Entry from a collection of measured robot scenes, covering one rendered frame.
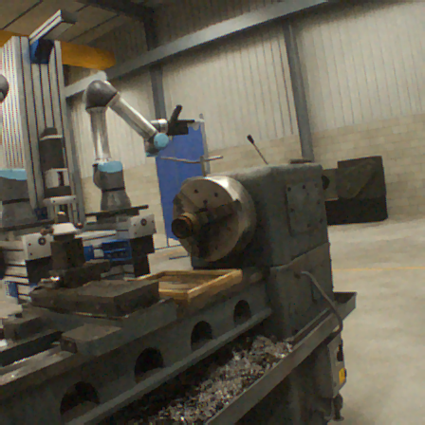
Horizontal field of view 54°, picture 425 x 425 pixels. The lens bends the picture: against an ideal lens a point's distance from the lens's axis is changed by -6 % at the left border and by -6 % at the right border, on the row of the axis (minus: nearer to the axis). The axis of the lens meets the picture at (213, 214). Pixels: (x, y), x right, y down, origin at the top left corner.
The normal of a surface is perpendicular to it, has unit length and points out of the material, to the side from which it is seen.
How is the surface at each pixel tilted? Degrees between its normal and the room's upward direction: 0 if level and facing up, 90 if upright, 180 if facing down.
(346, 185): 90
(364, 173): 90
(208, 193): 90
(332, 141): 90
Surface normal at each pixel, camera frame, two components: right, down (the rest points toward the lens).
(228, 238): -0.57, 0.12
